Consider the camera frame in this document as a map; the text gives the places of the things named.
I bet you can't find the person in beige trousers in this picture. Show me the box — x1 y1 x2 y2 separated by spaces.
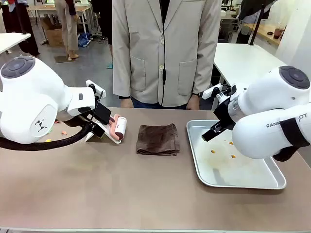
54 0 80 60

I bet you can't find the person's left forearm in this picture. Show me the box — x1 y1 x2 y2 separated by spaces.
191 48 218 97

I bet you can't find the cardboard box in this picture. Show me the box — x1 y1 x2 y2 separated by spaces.
41 18 64 47

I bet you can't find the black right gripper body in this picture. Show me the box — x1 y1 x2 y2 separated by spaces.
213 96 240 129

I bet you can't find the black slanted pole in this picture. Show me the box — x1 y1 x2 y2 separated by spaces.
249 0 267 46

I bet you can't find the brown floor mat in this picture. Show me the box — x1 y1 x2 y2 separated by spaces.
54 55 74 64

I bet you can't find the long wooden table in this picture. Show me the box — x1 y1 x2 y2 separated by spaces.
26 4 92 34

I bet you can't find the person in dark clothes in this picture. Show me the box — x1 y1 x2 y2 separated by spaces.
0 0 41 58

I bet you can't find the metal tray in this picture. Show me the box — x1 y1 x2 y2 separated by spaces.
186 119 287 190

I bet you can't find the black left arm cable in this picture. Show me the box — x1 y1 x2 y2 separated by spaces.
0 91 104 151

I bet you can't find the person in beige blazer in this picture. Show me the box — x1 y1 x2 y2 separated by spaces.
111 0 223 110

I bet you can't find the large white table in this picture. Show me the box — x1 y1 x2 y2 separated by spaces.
211 43 304 111

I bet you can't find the wooden desk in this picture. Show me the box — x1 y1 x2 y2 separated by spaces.
242 23 282 46

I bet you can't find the thin black clip cable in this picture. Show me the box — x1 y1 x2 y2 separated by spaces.
159 0 168 86

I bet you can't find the blue plastic bag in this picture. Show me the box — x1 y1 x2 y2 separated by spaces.
77 33 91 48

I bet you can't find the plastic cup dark drink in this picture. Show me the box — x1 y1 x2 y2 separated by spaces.
274 23 284 39

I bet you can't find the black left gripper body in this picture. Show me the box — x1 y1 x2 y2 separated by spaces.
77 114 98 132

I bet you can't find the small white table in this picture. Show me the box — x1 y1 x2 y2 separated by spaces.
0 33 32 54

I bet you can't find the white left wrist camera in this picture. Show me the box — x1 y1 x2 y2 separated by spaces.
85 79 104 99

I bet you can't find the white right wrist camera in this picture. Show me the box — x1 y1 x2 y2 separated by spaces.
199 83 233 102

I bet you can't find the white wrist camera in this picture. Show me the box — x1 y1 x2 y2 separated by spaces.
199 83 233 102
85 79 104 99

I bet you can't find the person's left hand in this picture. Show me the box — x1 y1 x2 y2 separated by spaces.
186 94 200 110

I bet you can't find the brown cloth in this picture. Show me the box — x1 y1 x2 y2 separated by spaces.
136 123 181 156

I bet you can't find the person's right forearm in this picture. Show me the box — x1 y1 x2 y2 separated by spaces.
112 48 133 100

